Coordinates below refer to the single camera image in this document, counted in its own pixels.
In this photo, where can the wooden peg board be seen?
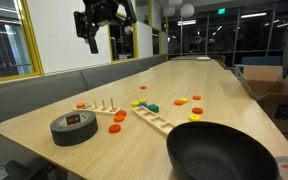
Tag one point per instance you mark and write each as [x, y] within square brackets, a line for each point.
[102, 108]

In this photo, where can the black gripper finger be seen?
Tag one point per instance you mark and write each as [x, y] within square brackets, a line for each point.
[128, 30]
[92, 45]

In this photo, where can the wooden slotted tray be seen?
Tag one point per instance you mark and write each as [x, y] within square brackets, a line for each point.
[156, 121]

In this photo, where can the white plate on table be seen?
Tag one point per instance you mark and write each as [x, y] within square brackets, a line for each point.
[203, 58]

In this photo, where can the black bowl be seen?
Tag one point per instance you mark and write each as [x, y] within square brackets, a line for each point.
[211, 151]

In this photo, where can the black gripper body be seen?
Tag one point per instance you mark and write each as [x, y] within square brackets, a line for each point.
[99, 13]

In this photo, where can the green block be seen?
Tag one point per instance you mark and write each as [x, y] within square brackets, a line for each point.
[153, 108]

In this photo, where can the cardboard box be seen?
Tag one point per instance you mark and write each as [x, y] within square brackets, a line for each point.
[269, 88]

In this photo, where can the black tape roll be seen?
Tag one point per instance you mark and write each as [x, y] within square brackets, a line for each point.
[74, 127]

